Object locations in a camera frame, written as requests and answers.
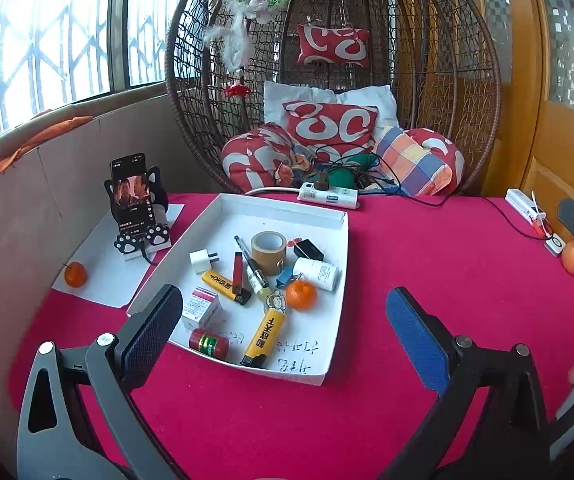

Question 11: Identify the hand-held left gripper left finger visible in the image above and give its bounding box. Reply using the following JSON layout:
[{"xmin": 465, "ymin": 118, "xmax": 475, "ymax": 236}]
[{"xmin": 17, "ymin": 284, "xmax": 184, "ymax": 480}]

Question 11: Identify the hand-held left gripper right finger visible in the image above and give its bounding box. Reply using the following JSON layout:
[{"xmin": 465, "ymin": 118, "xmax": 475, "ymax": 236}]
[{"xmin": 386, "ymin": 287, "xmax": 551, "ymax": 480}]

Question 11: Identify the white plug adapter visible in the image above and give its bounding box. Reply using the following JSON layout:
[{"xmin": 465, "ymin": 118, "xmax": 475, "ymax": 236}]
[{"xmin": 188, "ymin": 249, "xmax": 220, "ymax": 275}]

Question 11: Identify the red lighter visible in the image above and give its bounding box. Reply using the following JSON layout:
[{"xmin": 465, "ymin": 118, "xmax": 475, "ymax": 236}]
[{"xmin": 230, "ymin": 251, "xmax": 245, "ymax": 297}]

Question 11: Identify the white cardboard tray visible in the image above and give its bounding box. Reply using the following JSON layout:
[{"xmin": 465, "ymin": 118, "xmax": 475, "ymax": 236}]
[{"xmin": 127, "ymin": 192, "xmax": 350, "ymax": 387}]

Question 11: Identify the yellow lighter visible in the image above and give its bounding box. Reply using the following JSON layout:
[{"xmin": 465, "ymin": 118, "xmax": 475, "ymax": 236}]
[
  {"xmin": 240, "ymin": 308, "xmax": 288, "ymax": 367},
  {"xmin": 202, "ymin": 270, "xmax": 253, "ymax": 307}
]

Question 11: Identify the yellow liquid dropper bottle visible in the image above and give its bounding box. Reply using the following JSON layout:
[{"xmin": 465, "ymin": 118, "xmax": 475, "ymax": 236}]
[{"xmin": 243, "ymin": 257, "xmax": 272, "ymax": 302}]

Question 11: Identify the black pen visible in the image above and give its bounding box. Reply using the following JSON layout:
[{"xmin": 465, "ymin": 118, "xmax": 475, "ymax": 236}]
[{"xmin": 233, "ymin": 234, "xmax": 257, "ymax": 267}]

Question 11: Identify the cartoon keychain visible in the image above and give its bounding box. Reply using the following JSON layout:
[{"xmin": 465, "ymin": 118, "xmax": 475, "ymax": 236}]
[{"xmin": 264, "ymin": 290, "xmax": 288, "ymax": 313}]

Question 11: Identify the black charger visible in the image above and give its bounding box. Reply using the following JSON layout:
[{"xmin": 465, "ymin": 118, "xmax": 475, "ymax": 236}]
[{"xmin": 293, "ymin": 239, "xmax": 324, "ymax": 262}]

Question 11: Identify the blue binder clip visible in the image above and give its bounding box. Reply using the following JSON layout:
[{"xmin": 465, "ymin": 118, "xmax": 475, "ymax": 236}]
[{"xmin": 276, "ymin": 265, "xmax": 303, "ymax": 288}]

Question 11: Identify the pink white medicine box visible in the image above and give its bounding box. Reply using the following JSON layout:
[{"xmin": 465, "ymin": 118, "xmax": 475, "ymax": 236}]
[{"xmin": 181, "ymin": 286, "xmax": 223, "ymax": 326}]

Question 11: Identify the small red can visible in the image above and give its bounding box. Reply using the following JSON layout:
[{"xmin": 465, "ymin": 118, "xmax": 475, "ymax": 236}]
[{"xmin": 189, "ymin": 329, "xmax": 229, "ymax": 361}]

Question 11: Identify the white power strip right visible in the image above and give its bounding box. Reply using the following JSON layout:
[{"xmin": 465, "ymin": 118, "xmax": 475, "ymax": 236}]
[{"xmin": 506, "ymin": 189, "xmax": 548, "ymax": 226}]

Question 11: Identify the white power strip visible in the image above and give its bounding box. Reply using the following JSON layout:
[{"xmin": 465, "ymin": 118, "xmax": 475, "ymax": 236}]
[
  {"xmin": 506, "ymin": 189, "xmax": 548, "ymax": 226},
  {"xmin": 298, "ymin": 182, "xmax": 360, "ymax": 209}
]

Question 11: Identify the white paper sheet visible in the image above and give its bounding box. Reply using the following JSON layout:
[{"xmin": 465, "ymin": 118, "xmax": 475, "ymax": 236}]
[{"xmin": 52, "ymin": 203, "xmax": 186, "ymax": 308}]

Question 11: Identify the black white cat phone stand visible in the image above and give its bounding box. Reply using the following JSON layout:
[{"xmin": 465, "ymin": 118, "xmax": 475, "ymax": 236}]
[{"xmin": 104, "ymin": 165, "xmax": 174, "ymax": 262}]

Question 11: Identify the tangerine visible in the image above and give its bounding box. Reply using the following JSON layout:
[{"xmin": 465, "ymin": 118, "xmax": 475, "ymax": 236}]
[
  {"xmin": 285, "ymin": 280, "xmax": 318, "ymax": 311},
  {"xmin": 63, "ymin": 261, "xmax": 88, "ymax": 289}
]

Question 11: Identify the magenta tablecloth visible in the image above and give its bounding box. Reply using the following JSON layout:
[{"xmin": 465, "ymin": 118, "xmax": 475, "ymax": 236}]
[{"xmin": 9, "ymin": 191, "xmax": 574, "ymax": 480}]

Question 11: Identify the white pill bottle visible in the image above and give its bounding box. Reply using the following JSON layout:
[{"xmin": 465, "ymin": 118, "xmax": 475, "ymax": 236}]
[{"xmin": 293, "ymin": 257, "xmax": 340, "ymax": 291}]

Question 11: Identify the black smartphone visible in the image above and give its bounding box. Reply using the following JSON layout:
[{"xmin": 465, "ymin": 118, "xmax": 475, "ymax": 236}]
[{"xmin": 109, "ymin": 152, "xmax": 156, "ymax": 238}]

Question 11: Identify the brown tape roll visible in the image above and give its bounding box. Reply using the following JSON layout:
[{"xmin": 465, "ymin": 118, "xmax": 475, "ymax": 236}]
[{"xmin": 251, "ymin": 231, "xmax": 288, "ymax": 277}]

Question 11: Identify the beige cardboard panel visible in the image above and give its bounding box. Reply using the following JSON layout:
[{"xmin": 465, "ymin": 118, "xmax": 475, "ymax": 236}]
[{"xmin": 0, "ymin": 82, "xmax": 230, "ymax": 411}]

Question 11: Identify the plaid checked cushion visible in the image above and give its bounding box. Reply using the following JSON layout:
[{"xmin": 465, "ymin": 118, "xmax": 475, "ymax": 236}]
[{"xmin": 372, "ymin": 125, "xmax": 453, "ymax": 197}]

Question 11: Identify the green cloth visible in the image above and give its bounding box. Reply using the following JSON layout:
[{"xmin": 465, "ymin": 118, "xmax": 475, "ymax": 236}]
[{"xmin": 329, "ymin": 152, "xmax": 383, "ymax": 187}]

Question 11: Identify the round red white cushion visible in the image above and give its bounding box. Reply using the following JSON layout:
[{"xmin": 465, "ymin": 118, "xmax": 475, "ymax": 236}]
[{"xmin": 222, "ymin": 124, "xmax": 298, "ymax": 193}]

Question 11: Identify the orange cloth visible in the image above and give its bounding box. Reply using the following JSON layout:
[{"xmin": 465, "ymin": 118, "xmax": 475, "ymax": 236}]
[{"xmin": 0, "ymin": 116, "xmax": 95, "ymax": 186}]

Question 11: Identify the square red white cushion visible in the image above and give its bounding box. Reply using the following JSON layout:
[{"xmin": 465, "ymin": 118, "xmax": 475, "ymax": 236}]
[{"xmin": 282, "ymin": 101, "xmax": 379, "ymax": 153}]

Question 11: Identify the wicker hanging chair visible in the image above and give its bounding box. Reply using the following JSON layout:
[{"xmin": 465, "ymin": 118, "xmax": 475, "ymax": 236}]
[{"xmin": 164, "ymin": 0, "xmax": 503, "ymax": 198}]

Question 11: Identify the white pillow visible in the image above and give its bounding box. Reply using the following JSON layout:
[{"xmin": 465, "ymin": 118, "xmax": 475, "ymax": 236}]
[{"xmin": 263, "ymin": 80, "xmax": 399, "ymax": 131}]

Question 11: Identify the white feather dreamcatcher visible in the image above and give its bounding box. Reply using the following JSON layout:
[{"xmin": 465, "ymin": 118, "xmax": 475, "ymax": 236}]
[{"xmin": 202, "ymin": 0, "xmax": 295, "ymax": 81}]

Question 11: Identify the small hanging red cushion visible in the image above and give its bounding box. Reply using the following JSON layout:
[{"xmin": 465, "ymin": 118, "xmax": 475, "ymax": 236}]
[{"xmin": 296, "ymin": 23, "xmax": 370, "ymax": 68}]

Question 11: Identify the window with metal grille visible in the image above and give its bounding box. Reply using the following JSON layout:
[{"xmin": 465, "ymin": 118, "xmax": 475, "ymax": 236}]
[{"xmin": 0, "ymin": 0, "xmax": 203, "ymax": 156}]

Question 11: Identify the thin black cable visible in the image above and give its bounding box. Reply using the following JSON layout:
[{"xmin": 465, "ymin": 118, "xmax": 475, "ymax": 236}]
[{"xmin": 317, "ymin": 145, "xmax": 550, "ymax": 242}]

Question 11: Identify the red cushion with white ring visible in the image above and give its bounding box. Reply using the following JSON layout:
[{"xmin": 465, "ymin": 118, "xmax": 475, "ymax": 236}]
[{"xmin": 404, "ymin": 128, "xmax": 466, "ymax": 193}]

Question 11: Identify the white power cord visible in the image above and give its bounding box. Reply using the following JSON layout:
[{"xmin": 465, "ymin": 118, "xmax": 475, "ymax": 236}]
[{"xmin": 244, "ymin": 186, "xmax": 303, "ymax": 197}]

